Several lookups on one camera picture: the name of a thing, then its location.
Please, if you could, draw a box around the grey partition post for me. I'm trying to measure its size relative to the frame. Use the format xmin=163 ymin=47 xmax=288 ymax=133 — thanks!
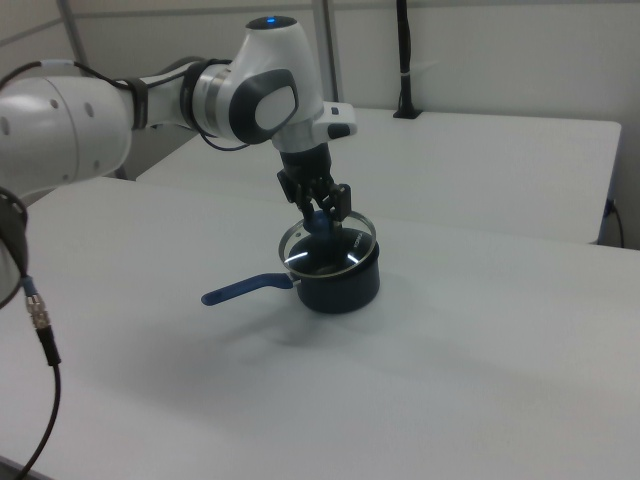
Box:
xmin=316 ymin=0 xmax=349 ymax=106
xmin=55 ymin=0 xmax=90 ymax=67

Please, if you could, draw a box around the thin black hanging cable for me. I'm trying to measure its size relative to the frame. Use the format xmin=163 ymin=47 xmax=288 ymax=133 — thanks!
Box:
xmin=605 ymin=198 xmax=627 ymax=249

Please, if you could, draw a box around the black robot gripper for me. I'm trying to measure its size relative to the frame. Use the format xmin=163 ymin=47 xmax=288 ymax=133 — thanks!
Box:
xmin=275 ymin=141 xmax=353 ymax=223

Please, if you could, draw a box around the black cable with metal connector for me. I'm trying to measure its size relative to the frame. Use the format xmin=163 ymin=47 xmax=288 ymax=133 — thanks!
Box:
xmin=0 ymin=269 xmax=64 ymax=480

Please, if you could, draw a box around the black saucepan with blue handle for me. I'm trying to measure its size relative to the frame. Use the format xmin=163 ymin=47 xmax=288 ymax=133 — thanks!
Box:
xmin=200 ymin=239 xmax=382 ymax=315

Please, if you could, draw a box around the glass lid with blue knob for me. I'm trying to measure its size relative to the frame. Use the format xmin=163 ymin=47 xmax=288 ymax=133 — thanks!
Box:
xmin=277 ymin=208 xmax=378 ymax=278

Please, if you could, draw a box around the black pole with cables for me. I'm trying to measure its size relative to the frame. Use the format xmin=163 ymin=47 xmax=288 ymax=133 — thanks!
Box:
xmin=392 ymin=0 xmax=422 ymax=120

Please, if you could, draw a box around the white adjacent table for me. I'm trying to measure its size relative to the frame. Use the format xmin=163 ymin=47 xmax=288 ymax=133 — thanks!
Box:
xmin=134 ymin=102 xmax=623 ymax=246

